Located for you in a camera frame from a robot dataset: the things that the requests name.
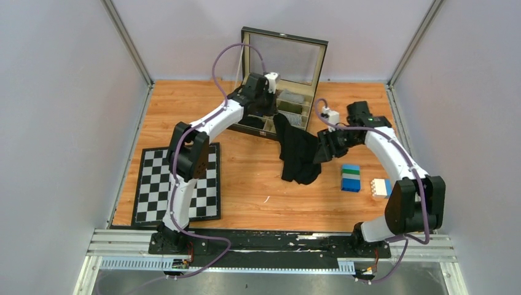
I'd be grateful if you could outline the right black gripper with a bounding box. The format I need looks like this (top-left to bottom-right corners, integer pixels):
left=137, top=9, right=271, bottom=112
left=313, top=126, right=361, bottom=164

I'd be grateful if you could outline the black underwear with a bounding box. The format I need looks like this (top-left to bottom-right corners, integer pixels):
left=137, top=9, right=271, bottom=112
left=273, top=113, right=321, bottom=185

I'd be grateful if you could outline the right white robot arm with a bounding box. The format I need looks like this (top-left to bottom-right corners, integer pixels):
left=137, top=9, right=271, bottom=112
left=313, top=98, right=446, bottom=257

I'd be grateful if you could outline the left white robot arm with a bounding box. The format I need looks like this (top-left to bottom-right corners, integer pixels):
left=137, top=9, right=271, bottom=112
left=151, top=73, right=280, bottom=254

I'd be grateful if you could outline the black rolled cloth bottom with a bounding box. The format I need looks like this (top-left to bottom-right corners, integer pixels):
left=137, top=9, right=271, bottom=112
left=238, top=116, right=265, bottom=130

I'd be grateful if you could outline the olive green rolled cloth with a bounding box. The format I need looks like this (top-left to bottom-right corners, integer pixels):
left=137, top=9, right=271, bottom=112
left=278, top=101, right=303, bottom=115

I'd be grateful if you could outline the grey rolled cloth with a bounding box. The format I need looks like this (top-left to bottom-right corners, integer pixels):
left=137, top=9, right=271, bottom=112
left=278, top=89, right=305, bottom=104

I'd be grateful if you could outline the blue green brick stack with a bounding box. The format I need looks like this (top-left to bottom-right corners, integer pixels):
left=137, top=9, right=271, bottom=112
left=341, top=164, right=361, bottom=192

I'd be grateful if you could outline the striped rolled cloth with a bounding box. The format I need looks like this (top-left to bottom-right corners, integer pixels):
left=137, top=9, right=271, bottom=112
left=283, top=112, right=304, bottom=127

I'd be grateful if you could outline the black compartment storage box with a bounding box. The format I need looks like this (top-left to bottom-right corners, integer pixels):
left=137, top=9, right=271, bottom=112
left=241, top=26, right=329, bottom=130

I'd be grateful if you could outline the white blue brick block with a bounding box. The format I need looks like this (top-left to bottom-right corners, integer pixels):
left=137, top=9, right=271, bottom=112
left=370, top=178, right=393, bottom=199

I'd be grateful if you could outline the black white checkerboard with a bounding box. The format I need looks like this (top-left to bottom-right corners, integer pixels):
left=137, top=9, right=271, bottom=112
left=131, top=142, right=222, bottom=227

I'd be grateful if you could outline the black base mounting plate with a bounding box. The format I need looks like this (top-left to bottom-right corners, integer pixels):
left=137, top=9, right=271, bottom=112
left=148, top=229, right=391, bottom=269

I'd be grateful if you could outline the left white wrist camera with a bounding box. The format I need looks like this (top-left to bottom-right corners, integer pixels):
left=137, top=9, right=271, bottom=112
left=264, top=72, right=281, bottom=93

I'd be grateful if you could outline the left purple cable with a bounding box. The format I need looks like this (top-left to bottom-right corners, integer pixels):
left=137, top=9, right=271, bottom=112
left=96, top=43, right=268, bottom=294

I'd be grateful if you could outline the purple cable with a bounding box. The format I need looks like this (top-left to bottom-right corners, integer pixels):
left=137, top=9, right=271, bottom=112
left=312, top=98, right=431, bottom=285
left=96, top=43, right=268, bottom=294

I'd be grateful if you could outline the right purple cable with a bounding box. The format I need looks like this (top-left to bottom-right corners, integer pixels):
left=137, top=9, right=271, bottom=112
left=312, top=98, right=431, bottom=285

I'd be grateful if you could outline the aluminium frame rail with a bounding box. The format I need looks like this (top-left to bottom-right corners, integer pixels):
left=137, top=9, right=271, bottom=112
left=74, top=229, right=468, bottom=294

